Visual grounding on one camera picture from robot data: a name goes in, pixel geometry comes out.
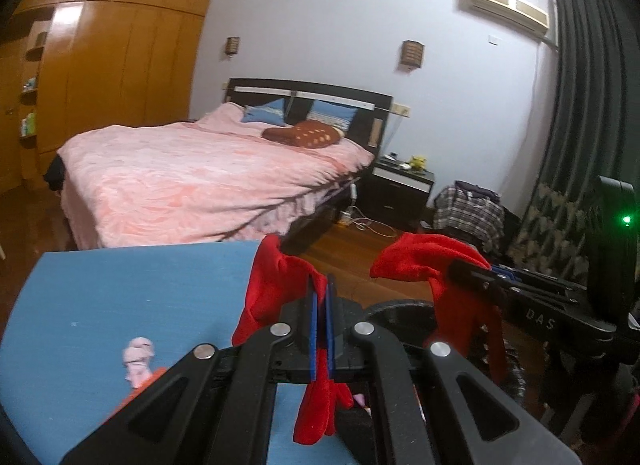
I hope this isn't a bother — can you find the red cloth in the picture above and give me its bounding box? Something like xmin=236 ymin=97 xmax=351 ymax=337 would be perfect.
xmin=231 ymin=234 xmax=354 ymax=445
xmin=370 ymin=233 xmax=508 ymax=384

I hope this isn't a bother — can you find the pink small packet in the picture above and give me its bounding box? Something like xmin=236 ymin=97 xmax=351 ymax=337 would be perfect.
xmin=122 ymin=337 xmax=155 ymax=389

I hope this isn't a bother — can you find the black lined trash bin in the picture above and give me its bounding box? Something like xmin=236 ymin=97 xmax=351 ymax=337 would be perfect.
xmin=339 ymin=299 xmax=528 ymax=465

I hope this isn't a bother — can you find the black white nightstand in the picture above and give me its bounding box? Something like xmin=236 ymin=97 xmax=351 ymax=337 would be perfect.
xmin=357 ymin=157 xmax=435 ymax=232

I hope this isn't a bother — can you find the yellow plush toy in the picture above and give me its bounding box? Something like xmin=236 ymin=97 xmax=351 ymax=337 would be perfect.
xmin=408 ymin=156 xmax=426 ymax=171

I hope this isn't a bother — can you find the dark green curtain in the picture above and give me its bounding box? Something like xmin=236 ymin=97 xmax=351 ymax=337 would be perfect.
xmin=508 ymin=0 xmax=639 ymax=284

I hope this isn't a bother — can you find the blue table cloth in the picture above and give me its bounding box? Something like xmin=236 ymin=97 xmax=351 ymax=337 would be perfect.
xmin=1 ymin=242 xmax=257 ymax=464

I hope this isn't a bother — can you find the black bed headboard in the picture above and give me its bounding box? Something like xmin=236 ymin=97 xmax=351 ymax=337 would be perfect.
xmin=224 ymin=78 xmax=393 ymax=156

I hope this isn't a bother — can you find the pink quilt bed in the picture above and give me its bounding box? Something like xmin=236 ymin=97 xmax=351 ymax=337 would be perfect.
xmin=58 ymin=103 xmax=373 ymax=249

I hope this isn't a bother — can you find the right blue pillow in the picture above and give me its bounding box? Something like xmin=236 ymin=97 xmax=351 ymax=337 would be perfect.
xmin=307 ymin=100 xmax=358 ymax=132

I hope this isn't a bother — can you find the blue pillow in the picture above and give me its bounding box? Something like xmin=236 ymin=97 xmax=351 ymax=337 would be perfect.
xmin=241 ymin=99 xmax=285 ymax=127
xmin=307 ymin=100 xmax=358 ymax=132

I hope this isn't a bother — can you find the brown dotted pillow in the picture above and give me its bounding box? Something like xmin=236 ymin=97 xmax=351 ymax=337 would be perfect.
xmin=262 ymin=120 xmax=344 ymax=150

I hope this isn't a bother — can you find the white air conditioner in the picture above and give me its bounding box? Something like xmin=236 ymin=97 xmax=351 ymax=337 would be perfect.
xmin=463 ymin=0 xmax=550 ymax=37

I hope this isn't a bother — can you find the left blue pillow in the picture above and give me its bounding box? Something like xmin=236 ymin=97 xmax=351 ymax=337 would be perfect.
xmin=241 ymin=99 xmax=285 ymax=127

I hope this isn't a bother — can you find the wooden wardrobe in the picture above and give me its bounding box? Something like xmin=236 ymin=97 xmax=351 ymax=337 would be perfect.
xmin=1 ymin=0 xmax=210 ymax=191

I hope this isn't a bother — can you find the white charger cable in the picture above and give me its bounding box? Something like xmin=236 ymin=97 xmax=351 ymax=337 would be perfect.
xmin=339 ymin=183 xmax=399 ymax=240

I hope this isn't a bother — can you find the right wooden wall lamp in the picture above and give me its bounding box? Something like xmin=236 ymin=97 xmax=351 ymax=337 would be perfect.
xmin=399 ymin=40 xmax=424 ymax=69

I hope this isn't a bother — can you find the wooden wall lamp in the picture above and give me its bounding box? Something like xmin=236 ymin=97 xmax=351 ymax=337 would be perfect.
xmin=224 ymin=37 xmax=240 ymax=56
xmin=399 ymin=40 xmax=424 ymax=69

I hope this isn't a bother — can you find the left wooden wall lamp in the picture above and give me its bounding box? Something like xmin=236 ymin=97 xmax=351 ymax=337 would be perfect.
xmin=224 ymin=37 xmax=240 ymax=56

